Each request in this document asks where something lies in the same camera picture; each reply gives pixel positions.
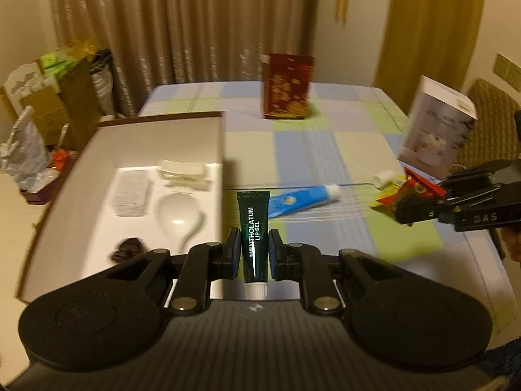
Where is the white carved wooden panel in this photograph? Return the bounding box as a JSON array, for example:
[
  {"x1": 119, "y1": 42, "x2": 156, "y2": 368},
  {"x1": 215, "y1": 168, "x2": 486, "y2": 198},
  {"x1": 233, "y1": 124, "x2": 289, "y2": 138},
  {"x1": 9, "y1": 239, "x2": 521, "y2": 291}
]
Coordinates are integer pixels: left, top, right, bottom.
[{"x1": 2, "y1": 63, "x2": 62, "y2": 123}]

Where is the red gift box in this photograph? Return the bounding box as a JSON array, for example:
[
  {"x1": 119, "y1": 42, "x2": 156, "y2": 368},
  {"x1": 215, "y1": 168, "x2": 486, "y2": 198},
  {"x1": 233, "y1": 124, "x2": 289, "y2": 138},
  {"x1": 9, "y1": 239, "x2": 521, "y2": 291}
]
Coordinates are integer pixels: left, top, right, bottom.
[{"x1": 260, "y1": 53, "x2": 314, "y2": 120}]

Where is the clear plastic bag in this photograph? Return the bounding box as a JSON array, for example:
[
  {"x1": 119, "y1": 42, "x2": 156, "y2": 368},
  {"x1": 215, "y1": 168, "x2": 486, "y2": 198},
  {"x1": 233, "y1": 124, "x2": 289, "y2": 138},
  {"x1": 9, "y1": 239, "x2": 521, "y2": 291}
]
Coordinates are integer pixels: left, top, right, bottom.
[{"x1": 0, "y1": 106, "x2": 49, "y2": 190}]

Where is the brown cardboard box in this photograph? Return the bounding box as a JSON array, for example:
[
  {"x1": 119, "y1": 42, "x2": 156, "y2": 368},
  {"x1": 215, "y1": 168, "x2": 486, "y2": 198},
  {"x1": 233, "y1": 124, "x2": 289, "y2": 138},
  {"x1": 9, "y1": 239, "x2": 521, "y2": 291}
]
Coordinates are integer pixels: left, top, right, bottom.
[{"x1": 20, "y1": 111, "x2": 226, "y2": 302}]

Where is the white humidifier box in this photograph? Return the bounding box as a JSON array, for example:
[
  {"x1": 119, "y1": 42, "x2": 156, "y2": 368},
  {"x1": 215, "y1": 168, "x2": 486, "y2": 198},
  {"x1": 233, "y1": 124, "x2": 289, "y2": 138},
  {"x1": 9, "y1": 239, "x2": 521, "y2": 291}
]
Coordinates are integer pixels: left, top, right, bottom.
[{"x1": 397, "y1": 75, "x2": 478, "y2": 180}]

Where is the blue toothpaste tube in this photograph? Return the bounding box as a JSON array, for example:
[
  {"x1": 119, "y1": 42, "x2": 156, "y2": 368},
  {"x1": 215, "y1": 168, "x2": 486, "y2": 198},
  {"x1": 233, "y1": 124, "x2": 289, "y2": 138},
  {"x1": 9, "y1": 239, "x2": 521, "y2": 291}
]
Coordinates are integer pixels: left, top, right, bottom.
[{"x1": 269, "y1": 183, "x2": 340, "y2": 217}]

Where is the wall switch plate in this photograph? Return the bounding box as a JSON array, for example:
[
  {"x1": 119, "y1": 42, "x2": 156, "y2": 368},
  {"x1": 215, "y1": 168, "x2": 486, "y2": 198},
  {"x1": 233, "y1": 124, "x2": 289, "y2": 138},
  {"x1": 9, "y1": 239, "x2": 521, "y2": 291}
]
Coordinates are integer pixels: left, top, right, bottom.
[{"x1": 493, "y1": 53, "x2": 521, "y2": 82}]

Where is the red snack packet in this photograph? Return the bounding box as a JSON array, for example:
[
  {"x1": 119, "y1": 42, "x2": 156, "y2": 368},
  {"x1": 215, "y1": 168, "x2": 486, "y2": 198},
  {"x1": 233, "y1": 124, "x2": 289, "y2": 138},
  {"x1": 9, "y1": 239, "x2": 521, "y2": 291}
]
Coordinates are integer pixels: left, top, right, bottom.
[{"x1": 376, "y1": 167, "x2": 446, "y2": 216}]

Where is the dark red box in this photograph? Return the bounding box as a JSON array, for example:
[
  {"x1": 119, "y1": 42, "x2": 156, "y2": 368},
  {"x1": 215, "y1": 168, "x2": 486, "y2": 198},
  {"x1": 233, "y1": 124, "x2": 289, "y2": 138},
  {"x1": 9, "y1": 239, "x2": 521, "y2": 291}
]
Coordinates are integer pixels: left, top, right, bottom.
[{"x1": 20, "y1": 163, "x2": 62, "y2": 204}]

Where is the clear floss pick box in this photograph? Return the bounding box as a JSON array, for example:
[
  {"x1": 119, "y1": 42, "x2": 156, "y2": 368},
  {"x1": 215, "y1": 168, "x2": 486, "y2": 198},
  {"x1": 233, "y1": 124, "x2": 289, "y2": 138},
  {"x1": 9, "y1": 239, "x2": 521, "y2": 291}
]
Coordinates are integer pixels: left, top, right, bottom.
[{"x1": 112, "y1": 169, "x2": 153, "y2": 216}]

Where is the white pill bottle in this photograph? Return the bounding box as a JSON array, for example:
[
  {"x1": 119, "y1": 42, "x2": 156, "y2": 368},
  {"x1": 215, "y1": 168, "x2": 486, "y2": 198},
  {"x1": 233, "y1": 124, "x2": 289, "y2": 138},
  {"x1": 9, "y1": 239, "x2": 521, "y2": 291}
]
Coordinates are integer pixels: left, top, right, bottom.
[{"x1": 374, "y1": 170, "x2": 397, "y2": 188}]

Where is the wicker chair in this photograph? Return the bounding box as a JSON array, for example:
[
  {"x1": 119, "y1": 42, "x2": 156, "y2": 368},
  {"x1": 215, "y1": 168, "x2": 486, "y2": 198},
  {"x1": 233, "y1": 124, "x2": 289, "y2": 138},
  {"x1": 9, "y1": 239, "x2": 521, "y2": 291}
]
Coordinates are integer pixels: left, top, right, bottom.
[{"x1": 452, "y1": 77, "x2": 521, "y2": 172}]

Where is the brown curtain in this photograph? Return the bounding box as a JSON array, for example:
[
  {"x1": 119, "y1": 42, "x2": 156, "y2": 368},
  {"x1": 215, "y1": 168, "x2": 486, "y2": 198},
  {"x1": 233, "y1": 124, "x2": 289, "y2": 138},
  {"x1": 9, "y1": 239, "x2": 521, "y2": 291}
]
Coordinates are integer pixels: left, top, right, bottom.
[{"x1": 47, "y1": 0, "x2": 320, "y2": 119}]

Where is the black and white bag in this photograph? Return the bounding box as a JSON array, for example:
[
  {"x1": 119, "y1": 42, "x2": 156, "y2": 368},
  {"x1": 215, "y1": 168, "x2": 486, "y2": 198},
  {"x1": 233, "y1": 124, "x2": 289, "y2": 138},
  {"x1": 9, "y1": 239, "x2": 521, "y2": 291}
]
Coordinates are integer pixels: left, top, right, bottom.
[{"x1": 90, "y1": 49, "x2": 117, "y2": 117}]

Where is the yellow curtain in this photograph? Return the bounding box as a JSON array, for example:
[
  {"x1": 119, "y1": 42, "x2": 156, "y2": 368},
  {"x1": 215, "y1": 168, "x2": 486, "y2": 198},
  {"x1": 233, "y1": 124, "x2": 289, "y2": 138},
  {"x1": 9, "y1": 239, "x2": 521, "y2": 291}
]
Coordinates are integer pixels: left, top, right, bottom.
[{"x1": 374, "y1": 0, "x2": 487, "y2": 110}]

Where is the green packet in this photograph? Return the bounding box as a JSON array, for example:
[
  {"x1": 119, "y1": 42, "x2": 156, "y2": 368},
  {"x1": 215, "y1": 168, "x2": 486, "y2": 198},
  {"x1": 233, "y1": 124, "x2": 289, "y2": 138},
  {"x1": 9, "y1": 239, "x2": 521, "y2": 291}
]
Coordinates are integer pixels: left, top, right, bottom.
[{"x1": 38, "y1": 47, "x2": 78, "y2": 76}]

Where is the tan cardboard box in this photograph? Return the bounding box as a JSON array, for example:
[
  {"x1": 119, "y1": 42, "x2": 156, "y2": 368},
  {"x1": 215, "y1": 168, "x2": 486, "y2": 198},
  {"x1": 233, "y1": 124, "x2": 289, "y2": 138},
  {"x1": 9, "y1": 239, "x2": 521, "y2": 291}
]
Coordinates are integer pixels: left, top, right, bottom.
[{"x1": 20, "y1": 61, "x2": 100, "y2": 151}]

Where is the brown hair scrunchie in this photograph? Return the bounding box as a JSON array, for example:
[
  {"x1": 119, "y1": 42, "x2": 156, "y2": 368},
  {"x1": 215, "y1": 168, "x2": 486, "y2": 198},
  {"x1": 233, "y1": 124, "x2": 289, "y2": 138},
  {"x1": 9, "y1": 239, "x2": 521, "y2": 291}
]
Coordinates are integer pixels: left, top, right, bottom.
[{"x1": 108, "y1": 237, "x2": 145, "y2": 261}]

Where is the yellow plastic bag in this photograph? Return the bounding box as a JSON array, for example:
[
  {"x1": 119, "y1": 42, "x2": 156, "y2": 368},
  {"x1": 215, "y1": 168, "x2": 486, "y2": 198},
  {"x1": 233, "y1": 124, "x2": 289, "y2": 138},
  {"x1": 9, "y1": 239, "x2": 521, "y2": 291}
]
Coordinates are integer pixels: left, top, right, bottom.
[{"x1": 65, "y1": 41, "x2": 98, "y2": 55}]

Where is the dark green lip gel tube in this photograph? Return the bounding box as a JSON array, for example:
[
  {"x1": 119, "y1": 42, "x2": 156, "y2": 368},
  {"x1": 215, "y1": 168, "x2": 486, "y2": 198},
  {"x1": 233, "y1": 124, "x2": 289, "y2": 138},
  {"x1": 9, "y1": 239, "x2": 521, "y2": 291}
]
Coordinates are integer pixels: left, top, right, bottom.
[{"x1": 237, "y1": 191, "x2": 271, "y2": 299}]

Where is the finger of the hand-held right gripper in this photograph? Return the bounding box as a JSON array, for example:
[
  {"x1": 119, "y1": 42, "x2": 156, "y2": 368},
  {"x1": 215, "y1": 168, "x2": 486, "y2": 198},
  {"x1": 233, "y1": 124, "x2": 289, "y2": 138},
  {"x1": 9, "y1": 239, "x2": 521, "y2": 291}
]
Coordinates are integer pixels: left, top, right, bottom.
[
  {"x1": 440, "y1": 160, "x2": 514, "y2": 196},
  {"x1": 395, "y1": 195, "x2": 461, "y2": 226}
]

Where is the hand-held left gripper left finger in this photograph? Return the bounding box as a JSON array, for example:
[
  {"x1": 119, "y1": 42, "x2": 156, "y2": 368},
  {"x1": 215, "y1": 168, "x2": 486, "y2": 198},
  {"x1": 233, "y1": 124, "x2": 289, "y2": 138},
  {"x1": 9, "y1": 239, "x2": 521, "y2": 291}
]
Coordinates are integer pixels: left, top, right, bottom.
[{"x1": 105, "y1": 227, "x2": 243, "y2": 317}]

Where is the person's right hand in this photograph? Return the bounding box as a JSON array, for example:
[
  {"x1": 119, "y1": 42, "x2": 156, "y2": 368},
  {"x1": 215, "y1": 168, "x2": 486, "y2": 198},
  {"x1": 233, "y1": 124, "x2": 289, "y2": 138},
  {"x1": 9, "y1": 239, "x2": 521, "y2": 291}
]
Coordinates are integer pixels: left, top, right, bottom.
[{"x1": 499, "y1": 227, "x2": 521, "y2": 262}]

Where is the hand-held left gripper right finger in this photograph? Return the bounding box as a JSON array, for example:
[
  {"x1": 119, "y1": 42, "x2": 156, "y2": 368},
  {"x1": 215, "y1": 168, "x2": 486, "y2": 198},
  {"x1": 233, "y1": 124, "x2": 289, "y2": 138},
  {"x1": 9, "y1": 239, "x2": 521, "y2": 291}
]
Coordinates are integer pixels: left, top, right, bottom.
[{"x1": 269, "y1": 228, "x2": 403, "y2": 316}]

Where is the dark blue fuzzy cloth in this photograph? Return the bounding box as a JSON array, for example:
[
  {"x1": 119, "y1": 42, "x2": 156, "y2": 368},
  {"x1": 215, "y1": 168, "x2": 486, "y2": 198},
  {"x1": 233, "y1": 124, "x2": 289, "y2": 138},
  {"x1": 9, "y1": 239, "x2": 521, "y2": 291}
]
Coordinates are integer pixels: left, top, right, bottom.
[{"x1": 484, "y1": 330, "x2": 521, "y2": 375}]

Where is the checked tablecloth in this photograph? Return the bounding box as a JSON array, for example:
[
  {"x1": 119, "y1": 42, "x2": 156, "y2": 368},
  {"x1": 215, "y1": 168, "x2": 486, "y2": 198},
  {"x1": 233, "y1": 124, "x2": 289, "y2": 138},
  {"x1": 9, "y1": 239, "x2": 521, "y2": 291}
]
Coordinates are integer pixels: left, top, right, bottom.
[{"x1": 138, "y1": 81, "x2": 514, "y2": 302}]

